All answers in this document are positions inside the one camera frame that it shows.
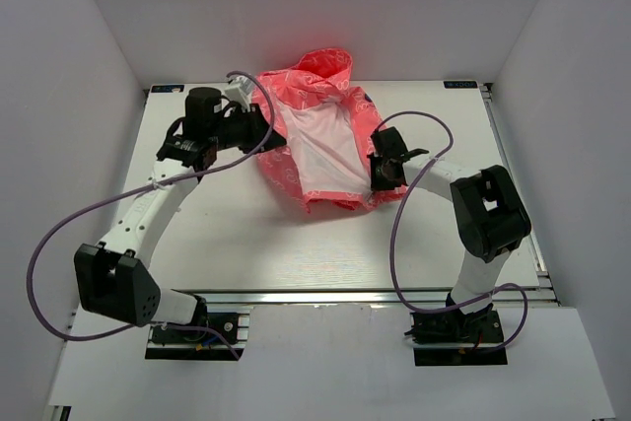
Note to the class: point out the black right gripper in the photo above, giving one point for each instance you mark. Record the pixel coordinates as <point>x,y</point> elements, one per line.
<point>376,183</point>

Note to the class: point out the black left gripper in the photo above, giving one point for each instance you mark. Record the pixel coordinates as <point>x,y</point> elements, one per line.
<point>259,130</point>

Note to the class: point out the pink patterned hooded jacket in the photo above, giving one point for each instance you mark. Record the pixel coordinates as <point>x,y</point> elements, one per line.
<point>326,123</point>

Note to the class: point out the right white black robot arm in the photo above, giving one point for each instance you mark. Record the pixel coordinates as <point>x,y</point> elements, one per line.
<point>491,219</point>

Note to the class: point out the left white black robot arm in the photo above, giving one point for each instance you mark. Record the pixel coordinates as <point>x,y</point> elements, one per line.
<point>113,275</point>

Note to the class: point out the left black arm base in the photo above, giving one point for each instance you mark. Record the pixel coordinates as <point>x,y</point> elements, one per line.
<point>219,336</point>

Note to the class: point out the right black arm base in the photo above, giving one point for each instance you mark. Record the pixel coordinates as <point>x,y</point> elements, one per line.
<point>456,340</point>

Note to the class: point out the right blue corner label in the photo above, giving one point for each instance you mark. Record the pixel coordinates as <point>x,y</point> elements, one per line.
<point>460,84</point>

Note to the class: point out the blue corner label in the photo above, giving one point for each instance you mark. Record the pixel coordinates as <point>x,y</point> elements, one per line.
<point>460,84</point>
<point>166,89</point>

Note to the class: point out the left blue corner label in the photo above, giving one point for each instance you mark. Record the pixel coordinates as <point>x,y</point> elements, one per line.
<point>166,89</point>

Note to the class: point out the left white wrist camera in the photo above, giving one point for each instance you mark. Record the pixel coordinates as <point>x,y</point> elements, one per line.
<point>239,89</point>

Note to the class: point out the aluminium right side rail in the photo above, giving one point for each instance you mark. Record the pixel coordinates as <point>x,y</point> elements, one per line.
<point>544,281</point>

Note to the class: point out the aluminium rail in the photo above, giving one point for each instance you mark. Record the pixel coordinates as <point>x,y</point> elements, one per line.
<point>544,281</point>
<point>416,298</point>

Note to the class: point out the aluminium front rail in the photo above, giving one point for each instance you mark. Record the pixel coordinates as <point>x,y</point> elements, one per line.
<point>416,298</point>

